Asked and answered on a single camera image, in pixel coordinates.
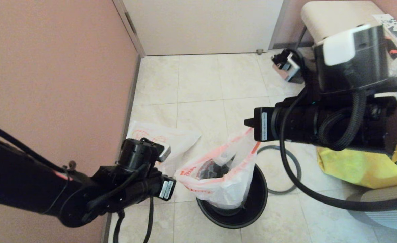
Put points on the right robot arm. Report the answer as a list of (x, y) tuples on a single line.
[(353, 60)]

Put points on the translucent white red-trimmed bag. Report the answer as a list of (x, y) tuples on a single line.
[(225, 189)]

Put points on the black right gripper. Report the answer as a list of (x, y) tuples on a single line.
[(269, 125)]

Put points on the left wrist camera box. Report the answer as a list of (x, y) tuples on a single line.
[(164, 152)]

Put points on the printed black white label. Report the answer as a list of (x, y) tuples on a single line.
[(391, 23)]

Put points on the yellow shopping bag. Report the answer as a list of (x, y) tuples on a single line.
[(353, 168)]

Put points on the white door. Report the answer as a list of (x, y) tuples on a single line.
[(202, 27)]

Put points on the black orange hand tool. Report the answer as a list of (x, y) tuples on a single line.
[(392, 51)]

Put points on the beige table with metal legs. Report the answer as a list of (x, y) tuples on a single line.
[(326, 17)]

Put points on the black round trash bin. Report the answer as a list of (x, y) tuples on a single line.
[(252, 209)]

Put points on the grey ribbed robot base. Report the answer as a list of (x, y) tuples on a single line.
[(387, 219)]

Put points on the white bag with cartoon print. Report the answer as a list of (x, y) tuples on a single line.
[(175, 138)]

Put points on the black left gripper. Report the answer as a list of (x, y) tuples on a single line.
[(154, 189)]

